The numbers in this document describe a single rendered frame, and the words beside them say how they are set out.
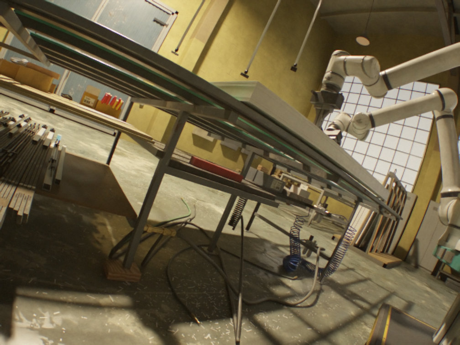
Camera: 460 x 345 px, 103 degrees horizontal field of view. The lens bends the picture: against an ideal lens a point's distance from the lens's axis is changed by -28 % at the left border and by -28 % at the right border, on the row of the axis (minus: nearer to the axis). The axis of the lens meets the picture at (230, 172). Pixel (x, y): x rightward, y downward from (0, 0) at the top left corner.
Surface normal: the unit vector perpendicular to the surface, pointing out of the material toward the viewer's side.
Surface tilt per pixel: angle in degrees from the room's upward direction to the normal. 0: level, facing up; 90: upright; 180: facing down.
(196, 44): 90
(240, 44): 90
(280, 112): 90
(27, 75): 90
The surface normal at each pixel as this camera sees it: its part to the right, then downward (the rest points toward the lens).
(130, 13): 0.56, 0.29
